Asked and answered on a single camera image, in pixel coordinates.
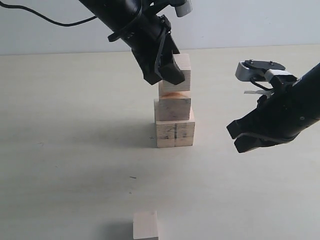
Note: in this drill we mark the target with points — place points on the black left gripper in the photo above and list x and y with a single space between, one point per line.
137 24

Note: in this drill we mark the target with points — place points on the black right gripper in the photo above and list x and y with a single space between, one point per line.
276 120

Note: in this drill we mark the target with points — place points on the medium wooden cube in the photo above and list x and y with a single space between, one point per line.
174 105

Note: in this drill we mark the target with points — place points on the smallest wooden cube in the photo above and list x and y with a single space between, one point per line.
145 225

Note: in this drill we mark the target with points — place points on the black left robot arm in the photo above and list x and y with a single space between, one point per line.
167 46

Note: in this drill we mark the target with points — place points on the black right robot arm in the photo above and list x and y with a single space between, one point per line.
313 75

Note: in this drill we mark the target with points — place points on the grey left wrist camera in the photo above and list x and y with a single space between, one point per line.
182 7

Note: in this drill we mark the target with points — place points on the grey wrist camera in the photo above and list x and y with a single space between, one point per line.
261 71
182 7

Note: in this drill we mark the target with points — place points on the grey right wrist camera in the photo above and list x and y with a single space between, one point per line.
261 71

